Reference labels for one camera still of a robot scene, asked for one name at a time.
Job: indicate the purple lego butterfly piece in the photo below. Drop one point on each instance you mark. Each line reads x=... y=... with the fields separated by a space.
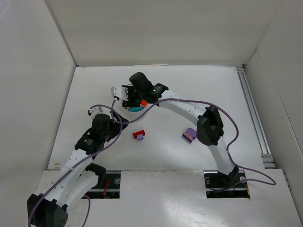
x=189 y=135

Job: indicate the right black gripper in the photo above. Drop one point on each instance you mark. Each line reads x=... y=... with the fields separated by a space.
x=131 y=102

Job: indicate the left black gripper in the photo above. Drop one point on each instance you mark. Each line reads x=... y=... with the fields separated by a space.
x=117 y=121

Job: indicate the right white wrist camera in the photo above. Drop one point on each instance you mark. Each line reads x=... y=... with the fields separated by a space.
x=116 y=92

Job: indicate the aluminium rail right side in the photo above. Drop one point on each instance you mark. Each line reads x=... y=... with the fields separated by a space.
x=266 y=155

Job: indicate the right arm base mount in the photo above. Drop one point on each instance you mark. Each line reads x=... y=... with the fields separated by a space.
x=217 y=188

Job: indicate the small lilac lego brick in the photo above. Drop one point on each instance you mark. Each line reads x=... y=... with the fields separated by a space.
x=140 y=137

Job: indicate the orange lego wedge piece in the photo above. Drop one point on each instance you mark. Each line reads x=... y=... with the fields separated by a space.
x=144 y=103

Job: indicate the teal lego brick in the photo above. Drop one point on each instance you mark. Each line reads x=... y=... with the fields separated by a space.
x=135 y=109

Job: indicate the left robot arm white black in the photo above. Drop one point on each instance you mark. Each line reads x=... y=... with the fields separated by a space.
x=51 y=207

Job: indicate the white round divided container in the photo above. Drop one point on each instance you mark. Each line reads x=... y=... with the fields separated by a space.
x=132 y=113

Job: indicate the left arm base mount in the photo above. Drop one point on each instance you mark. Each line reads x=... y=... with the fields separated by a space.
x=110 y=189

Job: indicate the red lego brick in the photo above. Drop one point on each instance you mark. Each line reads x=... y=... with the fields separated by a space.
x=140 y=133

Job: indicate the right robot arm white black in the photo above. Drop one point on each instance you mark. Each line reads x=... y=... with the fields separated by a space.
x=208 y=122

